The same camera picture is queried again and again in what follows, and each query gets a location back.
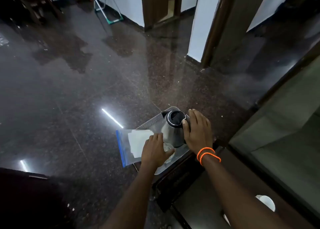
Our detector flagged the person's left hand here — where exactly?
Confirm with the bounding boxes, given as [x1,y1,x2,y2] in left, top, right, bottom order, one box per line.
[141,133,175,171]

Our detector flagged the person's right hand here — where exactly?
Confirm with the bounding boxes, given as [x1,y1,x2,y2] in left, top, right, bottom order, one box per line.
[182,109,214,155]

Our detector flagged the steel electric kettle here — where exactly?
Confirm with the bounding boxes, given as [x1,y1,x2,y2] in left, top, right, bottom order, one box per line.
[161,109,190,148]

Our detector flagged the grey plastic tray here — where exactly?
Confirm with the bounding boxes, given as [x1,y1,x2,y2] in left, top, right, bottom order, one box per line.
[135,106,193,176]

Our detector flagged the clear zip bag blue seal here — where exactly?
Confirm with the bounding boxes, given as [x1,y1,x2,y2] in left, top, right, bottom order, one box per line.
[116,129,160,168]

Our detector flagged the person's right forearm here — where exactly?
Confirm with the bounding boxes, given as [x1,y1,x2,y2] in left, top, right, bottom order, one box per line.
[200,152,290,229]

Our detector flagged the person's left forearm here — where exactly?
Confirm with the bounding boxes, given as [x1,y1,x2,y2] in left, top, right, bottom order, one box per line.
[100,161,157,229]

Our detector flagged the dark wooden coffee table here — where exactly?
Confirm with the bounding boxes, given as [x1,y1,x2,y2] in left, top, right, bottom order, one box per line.
[172,147,315,229]

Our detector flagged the dark wooden stool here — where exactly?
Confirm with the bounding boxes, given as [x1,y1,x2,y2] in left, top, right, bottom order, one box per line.
[152,146,220,213]

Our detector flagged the green fabric armchair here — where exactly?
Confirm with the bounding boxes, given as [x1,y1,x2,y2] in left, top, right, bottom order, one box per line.
[229,56,320,222]

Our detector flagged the dark brown wooden door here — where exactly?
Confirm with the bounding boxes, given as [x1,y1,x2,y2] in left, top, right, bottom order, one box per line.
[201,0,270,68]

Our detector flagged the white folding table green feet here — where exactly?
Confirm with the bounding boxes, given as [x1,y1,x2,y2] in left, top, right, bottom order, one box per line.
[86,0,124,25]

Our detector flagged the brown wooden chair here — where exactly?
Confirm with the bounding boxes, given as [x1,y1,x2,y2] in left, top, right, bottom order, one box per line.
[15,0,62,25]

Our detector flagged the orange wrist bracelet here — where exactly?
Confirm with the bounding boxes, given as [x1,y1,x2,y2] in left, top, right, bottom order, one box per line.
[196,147,222,166]

